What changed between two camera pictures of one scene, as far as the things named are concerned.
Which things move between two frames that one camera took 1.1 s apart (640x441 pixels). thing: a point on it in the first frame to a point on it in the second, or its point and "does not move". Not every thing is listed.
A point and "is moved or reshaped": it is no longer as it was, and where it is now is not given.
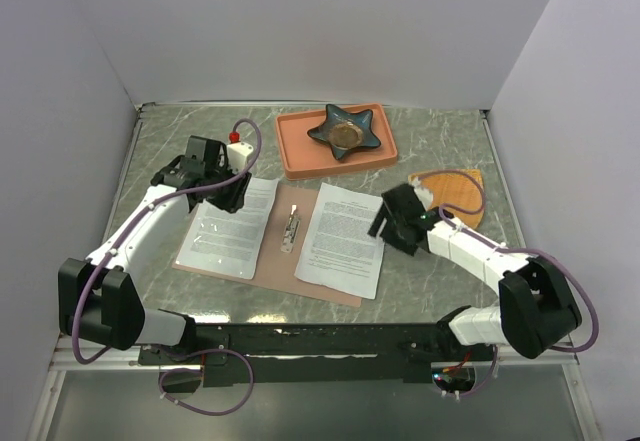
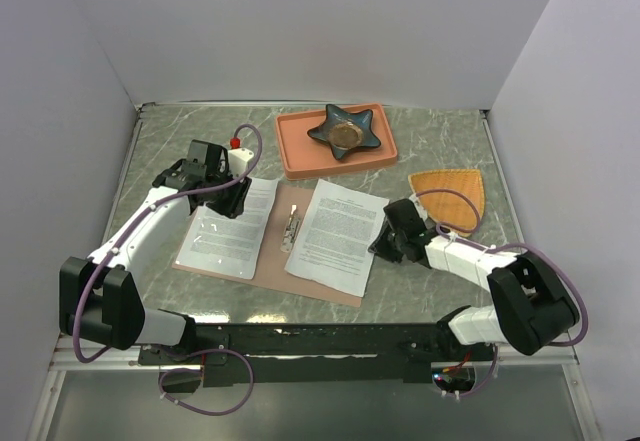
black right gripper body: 392,235 to 394,241
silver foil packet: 291,231 does not move
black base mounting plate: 273,354 does not move
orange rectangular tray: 304,156 does not move
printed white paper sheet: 227,242 does not move
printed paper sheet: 338,251 is moved or reshaped
